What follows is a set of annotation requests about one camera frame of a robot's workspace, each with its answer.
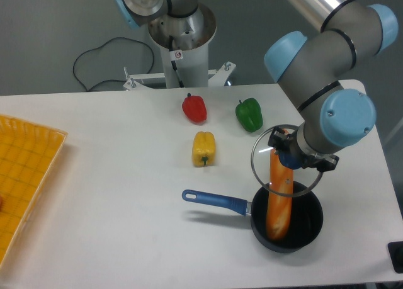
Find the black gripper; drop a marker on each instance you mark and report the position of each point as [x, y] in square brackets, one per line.
[295, 153]

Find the glass lid blue knob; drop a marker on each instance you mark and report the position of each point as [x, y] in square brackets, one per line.
[304, 180]

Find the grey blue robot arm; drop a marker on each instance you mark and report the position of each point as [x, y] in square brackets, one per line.
[307, 70]

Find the orange baguette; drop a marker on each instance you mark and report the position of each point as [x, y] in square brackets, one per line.
[279, 208]

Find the green bell pepper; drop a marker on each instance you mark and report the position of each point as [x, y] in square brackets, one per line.
[249, 115]

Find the yellow bell pepper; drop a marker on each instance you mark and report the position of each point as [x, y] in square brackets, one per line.
[203, 149]

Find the red bell pepper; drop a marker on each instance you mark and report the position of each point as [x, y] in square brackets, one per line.
[194, 108]

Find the black corner device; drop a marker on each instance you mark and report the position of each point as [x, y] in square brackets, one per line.
[395, 252]

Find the yellow woven basket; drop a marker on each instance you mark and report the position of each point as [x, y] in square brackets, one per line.
[28, 153]

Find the dark pot blue handle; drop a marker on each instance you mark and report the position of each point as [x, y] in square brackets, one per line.
[306, 218]

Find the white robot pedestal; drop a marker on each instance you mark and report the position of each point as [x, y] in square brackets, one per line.
[184, 47]

